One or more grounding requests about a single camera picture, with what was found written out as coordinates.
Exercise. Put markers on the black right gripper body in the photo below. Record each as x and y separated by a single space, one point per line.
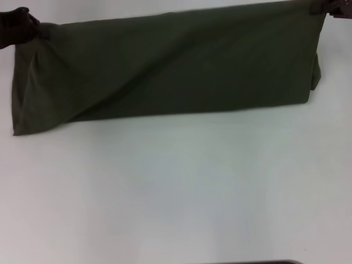
342 9

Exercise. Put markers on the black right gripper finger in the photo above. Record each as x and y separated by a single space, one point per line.
319 6

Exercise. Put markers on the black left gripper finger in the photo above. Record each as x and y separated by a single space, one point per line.
44 31

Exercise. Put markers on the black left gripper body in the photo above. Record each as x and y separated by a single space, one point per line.
15 27

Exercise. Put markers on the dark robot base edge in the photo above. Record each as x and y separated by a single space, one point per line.
280 262

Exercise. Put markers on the dark green FREE t-shirt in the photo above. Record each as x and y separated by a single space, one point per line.
165 68

